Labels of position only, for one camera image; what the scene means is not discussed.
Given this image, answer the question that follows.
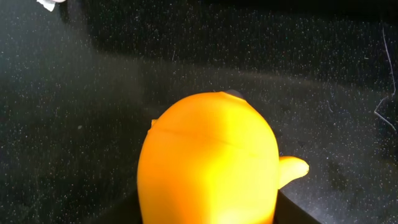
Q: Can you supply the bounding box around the yellow rubber duck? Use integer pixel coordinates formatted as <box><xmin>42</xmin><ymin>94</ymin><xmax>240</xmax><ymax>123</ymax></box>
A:
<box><xmin>136</xmin><ymin>91</ymin><xmax>310</xmax><ymax>224</ymax></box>

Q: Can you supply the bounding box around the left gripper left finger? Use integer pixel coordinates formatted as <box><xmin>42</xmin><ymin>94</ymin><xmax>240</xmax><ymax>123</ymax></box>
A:
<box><xmin>83</xmin><ymin>189</ymin><xmax>142</xmax><ymax>224</ymax></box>

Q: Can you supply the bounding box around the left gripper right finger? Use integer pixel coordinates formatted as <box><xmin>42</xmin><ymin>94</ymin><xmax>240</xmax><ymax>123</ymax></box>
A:
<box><xmin>273</xmin><ymin>190</ymin><xmax>323</xmax><ymax>224</ymax></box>

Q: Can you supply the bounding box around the white shelf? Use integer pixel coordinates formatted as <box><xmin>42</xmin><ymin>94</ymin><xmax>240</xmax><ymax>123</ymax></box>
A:
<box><xmin>36</xmin><ymin>0</ymin><xmax>67</xmax><ymax>12</ymax></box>

